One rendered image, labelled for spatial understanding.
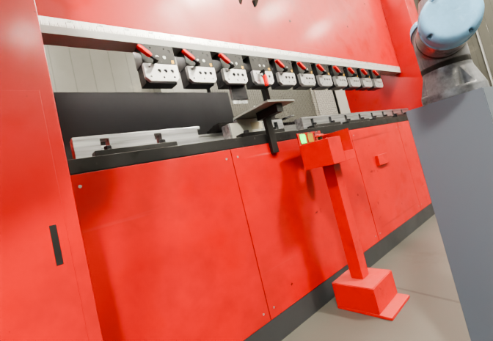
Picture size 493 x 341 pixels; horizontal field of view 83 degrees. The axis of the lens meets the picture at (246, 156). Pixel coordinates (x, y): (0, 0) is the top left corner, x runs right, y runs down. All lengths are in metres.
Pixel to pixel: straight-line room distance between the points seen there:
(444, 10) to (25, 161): 1.03
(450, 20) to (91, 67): 3.58
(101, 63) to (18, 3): 2.91
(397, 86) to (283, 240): 2.39
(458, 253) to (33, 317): 1.06
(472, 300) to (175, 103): 1.67
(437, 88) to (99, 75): 3.50
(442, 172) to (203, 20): 1.22
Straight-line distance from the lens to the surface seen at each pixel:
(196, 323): 1.13
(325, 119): 1.96
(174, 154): 1.06
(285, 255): 1.35
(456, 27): 0.79
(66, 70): 3.85
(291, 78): 1.80
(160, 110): 1.83
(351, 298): 1.46
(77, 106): 1.72
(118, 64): 3.94
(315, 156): 1.31
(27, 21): 1.01
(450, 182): 0.90
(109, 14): 1.35
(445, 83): 0.90
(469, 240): 0.94
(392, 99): 3.35
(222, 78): 1.46
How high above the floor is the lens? 0.71
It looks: 4 degrees up
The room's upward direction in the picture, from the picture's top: 14 degrees counter-clockwise
